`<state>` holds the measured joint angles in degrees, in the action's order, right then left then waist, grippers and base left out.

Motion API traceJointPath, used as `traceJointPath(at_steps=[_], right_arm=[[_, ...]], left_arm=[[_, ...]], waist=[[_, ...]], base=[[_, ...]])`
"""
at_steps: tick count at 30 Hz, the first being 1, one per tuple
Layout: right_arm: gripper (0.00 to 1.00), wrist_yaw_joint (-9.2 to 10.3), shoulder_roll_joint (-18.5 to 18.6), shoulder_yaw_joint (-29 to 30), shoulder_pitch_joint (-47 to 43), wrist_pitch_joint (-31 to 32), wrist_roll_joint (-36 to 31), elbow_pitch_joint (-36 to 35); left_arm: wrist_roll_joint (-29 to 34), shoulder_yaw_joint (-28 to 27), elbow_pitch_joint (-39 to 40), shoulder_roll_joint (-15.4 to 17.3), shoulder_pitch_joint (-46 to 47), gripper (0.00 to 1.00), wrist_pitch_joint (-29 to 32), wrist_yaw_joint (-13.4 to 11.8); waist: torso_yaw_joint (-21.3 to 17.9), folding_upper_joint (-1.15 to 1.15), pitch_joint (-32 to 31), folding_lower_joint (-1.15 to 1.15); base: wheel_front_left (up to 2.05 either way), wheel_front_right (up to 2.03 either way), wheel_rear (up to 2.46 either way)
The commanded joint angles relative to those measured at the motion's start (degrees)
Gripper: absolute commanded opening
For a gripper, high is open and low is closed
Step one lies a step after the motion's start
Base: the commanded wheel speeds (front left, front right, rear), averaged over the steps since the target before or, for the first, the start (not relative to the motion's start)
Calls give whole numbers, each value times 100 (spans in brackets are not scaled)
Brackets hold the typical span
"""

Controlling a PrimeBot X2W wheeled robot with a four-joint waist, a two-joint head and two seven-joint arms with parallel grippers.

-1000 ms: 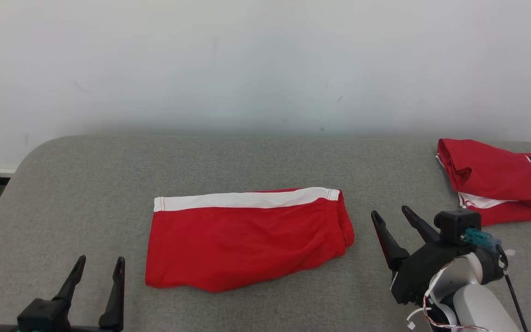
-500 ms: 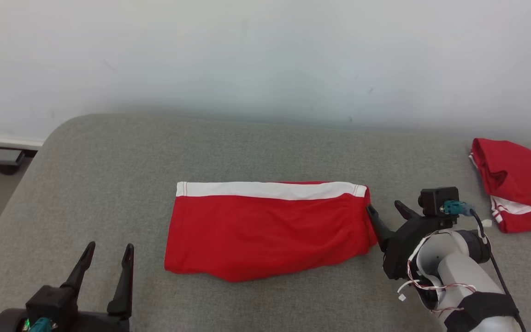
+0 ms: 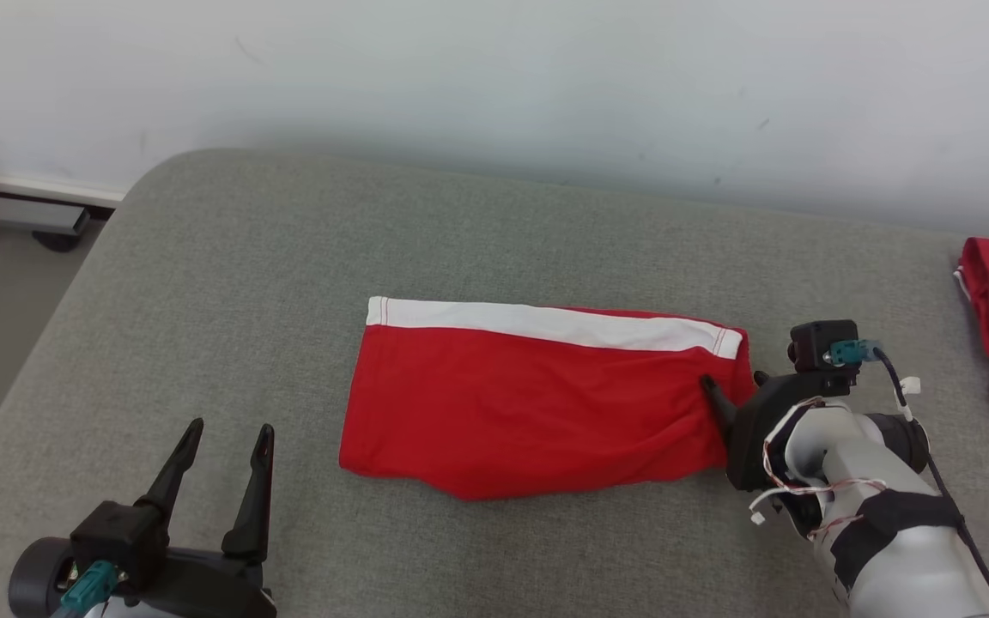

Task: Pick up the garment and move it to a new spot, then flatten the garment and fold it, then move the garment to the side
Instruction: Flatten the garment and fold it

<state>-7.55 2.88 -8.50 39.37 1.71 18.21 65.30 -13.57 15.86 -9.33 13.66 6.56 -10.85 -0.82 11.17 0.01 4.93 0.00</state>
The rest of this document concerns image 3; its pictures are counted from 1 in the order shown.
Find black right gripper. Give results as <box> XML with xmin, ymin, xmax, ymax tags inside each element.
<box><xmin>699</xmin><ymin>371</ymin><xmax>852</xmax><ymax>494</ymax></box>

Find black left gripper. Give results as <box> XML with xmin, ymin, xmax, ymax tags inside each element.
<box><xmin>108</xmin><ymin>418</ymin><xmax>276</xmax><ymax>618</ymax></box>

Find red shorts with white stripe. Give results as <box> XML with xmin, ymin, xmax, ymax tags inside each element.
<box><xmin>338</xmin><ymin>296</ymin><xmax>757</xmax><ymax>501</ymax></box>

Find teal right camera connector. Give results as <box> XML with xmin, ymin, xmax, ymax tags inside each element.
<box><xmin>823</xmin><ymin>339</ymin><xmax>883</xmax><ymax>368</ymax></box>

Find teal camera connector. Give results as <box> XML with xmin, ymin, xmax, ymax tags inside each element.
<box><xmin>823</xmin><ymin>339</ymin><xmax>883</xmax><ymax>368</ymax></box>
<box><xmin>59</xmin><ymin>560</ymin><xmax>122</xmax><ymax>612</ymax></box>

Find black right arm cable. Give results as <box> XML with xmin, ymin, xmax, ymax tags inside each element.
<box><xmin>874</xmin><ymin>346</ymin><xmax>989</xmax><ymax>618</ymax></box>

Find teal left camera connector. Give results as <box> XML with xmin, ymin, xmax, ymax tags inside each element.
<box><xmin>59</xmin><ymin>560</ymin><xmax>122</xmax><ymax>612</ymax></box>

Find grey metal frame bar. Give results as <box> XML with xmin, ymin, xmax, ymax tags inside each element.
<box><xmin>0</xmin><ymin>176</ymin><xmax>92</xmax><ymax>237</ymax></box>

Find white wall baseboard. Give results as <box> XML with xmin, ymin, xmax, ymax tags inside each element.
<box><xmin>0</xmin><ymin>174</ymin><xmax>128</xmax><ymax>209</ymax></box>

